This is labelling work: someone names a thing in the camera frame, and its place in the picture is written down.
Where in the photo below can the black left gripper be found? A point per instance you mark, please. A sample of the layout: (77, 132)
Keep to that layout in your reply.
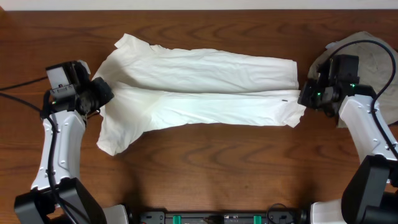
(104, 92)

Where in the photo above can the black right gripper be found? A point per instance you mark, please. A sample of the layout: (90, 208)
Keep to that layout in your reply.
(305, 98)

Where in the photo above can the white t-shirt with black print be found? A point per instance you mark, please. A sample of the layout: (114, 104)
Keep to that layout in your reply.
(158, 88)

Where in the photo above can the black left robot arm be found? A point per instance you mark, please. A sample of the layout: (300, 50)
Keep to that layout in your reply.
(57, 194)

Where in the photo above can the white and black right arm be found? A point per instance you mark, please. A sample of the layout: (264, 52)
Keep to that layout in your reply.
(364, 199)

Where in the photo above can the grey garment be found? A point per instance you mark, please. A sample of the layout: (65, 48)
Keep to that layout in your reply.
(375, 68)

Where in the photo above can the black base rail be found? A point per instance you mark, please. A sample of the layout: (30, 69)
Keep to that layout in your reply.
(276, 215)

